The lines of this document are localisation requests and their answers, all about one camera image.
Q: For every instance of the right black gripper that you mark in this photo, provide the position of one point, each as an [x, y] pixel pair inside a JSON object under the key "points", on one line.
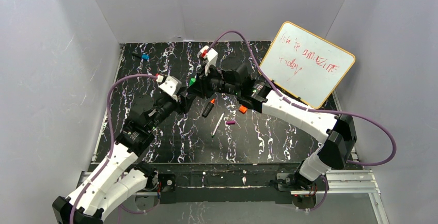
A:
{"points": [[202, 83]]}

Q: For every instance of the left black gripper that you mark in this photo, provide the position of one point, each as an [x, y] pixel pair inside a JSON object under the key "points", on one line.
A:
{"points": [[181, 97]]}

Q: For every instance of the green highlighter cap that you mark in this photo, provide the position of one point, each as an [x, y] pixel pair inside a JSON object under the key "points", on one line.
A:
{"points": [[192, 81]]}

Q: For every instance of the orange highlighter cap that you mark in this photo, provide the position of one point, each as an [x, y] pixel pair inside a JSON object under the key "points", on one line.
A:
{"points": [[242, 109]]}

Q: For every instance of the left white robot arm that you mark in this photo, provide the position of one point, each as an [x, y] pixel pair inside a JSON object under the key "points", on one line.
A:
{"points": [[118, 176]]}

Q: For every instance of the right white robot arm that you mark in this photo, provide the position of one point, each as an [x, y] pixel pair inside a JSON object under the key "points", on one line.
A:
{"points": [[335, 132]]}

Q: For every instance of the purple pen cap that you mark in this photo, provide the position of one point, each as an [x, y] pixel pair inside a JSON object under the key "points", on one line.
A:
{"points": [[231, 122]]}

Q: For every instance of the orange black highlighter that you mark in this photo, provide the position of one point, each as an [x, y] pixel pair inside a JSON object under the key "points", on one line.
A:
{"points": [[207, 109]]}

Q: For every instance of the blue capped black marker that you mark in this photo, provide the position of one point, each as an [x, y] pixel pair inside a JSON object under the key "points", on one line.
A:
{"points": [[140, 55]]}

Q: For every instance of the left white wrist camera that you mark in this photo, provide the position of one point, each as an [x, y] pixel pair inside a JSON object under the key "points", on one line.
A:
{"points": [[170, 85]]}

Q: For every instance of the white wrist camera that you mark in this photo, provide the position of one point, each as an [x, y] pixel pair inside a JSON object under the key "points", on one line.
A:
{"points": [[209, 56], [170, 85]]}

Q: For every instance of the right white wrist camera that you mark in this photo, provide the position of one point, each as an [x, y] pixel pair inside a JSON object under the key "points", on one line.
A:
{"points": [[209, 56]]}

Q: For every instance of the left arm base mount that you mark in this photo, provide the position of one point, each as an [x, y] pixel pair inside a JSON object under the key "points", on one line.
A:
{"points": [[151, 196]]}

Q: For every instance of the whiteboard with orange frame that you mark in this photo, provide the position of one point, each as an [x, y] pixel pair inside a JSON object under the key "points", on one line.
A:
{"points": [[305, 65]]}

